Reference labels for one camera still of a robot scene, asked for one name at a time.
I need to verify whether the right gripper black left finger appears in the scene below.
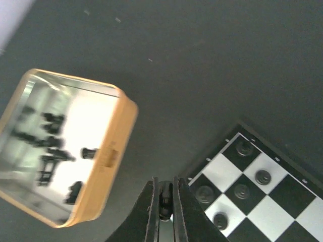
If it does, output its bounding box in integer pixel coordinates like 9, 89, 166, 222
107, 177, 159, 242

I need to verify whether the black rook piece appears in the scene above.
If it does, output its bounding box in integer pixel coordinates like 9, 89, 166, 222
195, 185, 215, 204

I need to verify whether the black piece corner square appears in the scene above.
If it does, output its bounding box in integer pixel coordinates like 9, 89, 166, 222
236, 140, 254, 157

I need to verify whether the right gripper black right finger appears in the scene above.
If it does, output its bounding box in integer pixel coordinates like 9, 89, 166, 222
173, 176, 228, 242

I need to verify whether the black white chessboard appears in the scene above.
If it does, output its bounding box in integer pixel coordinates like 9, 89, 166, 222
182, 122, 322, 241

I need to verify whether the black chess piece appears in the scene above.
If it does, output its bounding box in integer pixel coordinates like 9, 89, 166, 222
159, 181, 173, 221

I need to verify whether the yellow bear tin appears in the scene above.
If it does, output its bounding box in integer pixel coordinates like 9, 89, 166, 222
1, 69, 138, 228

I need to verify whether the black pawn on board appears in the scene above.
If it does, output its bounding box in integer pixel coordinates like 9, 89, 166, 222
254, 169, 272, 186

